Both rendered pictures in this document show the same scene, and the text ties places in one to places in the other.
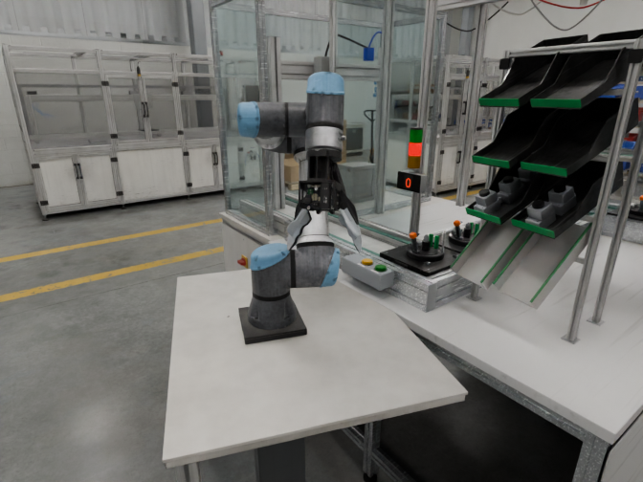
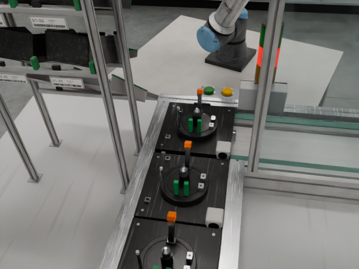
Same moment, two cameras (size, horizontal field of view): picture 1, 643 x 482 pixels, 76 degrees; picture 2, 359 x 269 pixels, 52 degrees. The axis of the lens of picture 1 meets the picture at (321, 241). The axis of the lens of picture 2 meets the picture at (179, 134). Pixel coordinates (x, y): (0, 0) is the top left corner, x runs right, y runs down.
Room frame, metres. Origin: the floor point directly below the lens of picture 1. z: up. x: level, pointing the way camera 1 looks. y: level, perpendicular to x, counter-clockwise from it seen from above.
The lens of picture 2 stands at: (2.08, -1.04, 1.80)
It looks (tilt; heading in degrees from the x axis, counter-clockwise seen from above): 43 degrees down; 138
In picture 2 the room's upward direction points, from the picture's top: 3 degrees counter-clockwise
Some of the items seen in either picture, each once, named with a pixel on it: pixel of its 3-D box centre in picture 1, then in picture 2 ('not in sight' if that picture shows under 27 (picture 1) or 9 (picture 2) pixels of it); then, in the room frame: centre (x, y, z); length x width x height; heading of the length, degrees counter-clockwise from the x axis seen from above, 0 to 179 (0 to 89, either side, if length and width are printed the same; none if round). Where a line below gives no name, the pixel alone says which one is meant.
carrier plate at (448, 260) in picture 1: (424, 256); (196, 128); (1.44, -0.39, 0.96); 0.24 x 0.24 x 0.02; 36
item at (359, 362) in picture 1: (288, 324); (226, 66); (1.15, 0.11, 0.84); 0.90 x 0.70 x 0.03; 16
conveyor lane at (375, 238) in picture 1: (373, 246); (285, 153); (1.70, -0.23, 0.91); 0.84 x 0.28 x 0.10; 36
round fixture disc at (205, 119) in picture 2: (425, 251); (196, 124); (1.44, -0.39, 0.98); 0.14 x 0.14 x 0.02
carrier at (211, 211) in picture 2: (467, 231); (184, 176); (1.59, -0.60, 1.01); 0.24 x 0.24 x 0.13; 36
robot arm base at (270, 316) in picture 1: (272, 302); (232, 45); (1.13, 0.15, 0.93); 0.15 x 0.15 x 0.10
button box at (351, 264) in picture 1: (366, 270); (226, 99); (1.38, -0.17, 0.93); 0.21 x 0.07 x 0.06; 36
